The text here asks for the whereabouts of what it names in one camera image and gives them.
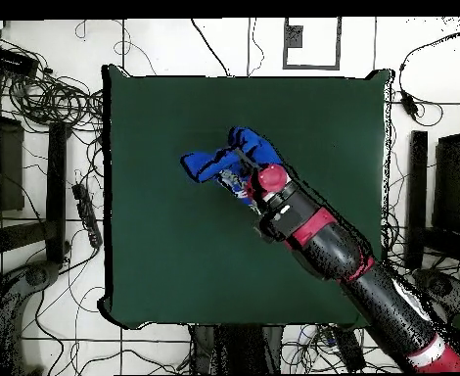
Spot dark green table cloth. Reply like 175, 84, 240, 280
98, 64, 395, 330

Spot grey square floor hatch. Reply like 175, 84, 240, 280
281, 17, 342, 71

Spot long black floor cable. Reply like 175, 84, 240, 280
190, 17, 231, 78

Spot looped thin floor cable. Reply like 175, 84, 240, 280
73, 18, 158, 76

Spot black metal stand frame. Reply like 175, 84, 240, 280
404, 99, 460, 275
0, 88, 72, 275

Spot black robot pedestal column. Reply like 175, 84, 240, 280
188, 323, 285, 375

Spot black power adapter with cable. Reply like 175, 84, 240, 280
397, 26, 460, 128

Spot black power strip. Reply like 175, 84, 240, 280
329, 324, 368, 373
70, 182, 104, 250

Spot black rectangular device box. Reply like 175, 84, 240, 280
0, 45, 40, 78

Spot grey curved stand base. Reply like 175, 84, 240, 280
0, 259, 61, 375
411, 267, 460, 314

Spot blue printed T-shirt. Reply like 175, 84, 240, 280
179, 125, 286, 209

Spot thin black floor cable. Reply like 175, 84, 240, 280
247, 17, 265, 77

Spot tangled black cable bundle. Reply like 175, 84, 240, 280
0, 30, 107, 134

